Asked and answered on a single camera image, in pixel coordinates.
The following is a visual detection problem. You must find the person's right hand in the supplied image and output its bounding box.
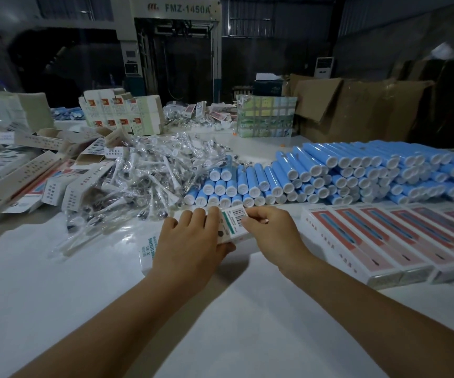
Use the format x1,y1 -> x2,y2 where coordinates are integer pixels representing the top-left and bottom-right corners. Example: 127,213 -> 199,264
244,205 -> 317,281

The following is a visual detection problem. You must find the person's left hand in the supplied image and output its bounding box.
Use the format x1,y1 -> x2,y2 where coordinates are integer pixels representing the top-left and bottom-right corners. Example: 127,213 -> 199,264
150,206 -> 237,290

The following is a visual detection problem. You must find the white barcode carton box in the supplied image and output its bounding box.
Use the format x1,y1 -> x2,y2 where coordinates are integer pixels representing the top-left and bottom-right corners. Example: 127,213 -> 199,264
139,204 -> 260,277

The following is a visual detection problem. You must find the person's left forearm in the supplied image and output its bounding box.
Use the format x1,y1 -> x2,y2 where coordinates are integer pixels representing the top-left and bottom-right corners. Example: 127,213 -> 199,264
10,270 -> 208,378

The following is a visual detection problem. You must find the person's right forearm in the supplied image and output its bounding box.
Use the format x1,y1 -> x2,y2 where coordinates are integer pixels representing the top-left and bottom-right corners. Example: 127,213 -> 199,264
286,254 -> 454,378

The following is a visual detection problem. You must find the pile of bagged brush heads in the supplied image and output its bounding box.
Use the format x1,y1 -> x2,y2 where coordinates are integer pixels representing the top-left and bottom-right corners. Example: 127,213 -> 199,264
49,129 -> 247,258

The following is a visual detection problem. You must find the heap of small packaged parts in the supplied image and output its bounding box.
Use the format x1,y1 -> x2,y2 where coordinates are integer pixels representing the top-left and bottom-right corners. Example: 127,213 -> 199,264
163,100 -> 238,133

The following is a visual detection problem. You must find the pile of blue tubes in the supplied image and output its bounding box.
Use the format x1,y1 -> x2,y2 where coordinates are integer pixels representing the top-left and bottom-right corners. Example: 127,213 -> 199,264
183,139 -> 454,207

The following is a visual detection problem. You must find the stack of red-print white cartons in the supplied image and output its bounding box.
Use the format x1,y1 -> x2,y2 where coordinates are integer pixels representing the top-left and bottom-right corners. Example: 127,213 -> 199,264
78,88 -> 165,137

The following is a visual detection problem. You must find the row of red-window product boxes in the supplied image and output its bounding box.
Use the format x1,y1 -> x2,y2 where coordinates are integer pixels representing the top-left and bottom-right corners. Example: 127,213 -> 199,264
299,204 -> 454,290

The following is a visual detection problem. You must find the dark green box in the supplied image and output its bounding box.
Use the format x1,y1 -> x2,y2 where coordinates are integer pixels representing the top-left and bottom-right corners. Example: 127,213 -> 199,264
254,79 -> 285,97

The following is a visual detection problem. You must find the pile of open flat cartons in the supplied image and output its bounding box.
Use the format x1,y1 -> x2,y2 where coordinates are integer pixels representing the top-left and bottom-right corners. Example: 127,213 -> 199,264
0,123 -> 133,229

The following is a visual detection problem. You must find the large brown cardboard box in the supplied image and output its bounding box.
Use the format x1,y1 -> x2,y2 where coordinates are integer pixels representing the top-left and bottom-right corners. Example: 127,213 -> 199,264
289,74 -> 437,144

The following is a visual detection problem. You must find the heap of small blue packets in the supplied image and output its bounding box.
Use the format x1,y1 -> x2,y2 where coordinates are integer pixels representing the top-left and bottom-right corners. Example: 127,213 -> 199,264
51,107 -> 86,121

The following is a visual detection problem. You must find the white standing air conditioner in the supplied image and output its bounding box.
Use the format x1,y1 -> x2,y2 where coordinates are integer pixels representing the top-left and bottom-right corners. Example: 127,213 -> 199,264
314,56 -> 335,79

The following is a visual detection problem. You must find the large beige industrial machine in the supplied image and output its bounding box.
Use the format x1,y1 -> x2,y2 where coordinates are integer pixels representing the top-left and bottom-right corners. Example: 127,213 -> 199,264
110,0 -> 223,104

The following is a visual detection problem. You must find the stack of plain white boxes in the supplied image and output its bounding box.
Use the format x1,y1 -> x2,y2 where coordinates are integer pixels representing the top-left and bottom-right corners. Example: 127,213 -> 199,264
0,91 -> 55,133

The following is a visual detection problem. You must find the green white strapped box bundle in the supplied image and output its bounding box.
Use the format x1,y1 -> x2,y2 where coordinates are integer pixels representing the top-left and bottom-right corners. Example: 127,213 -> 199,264
236,94 -> 298,138

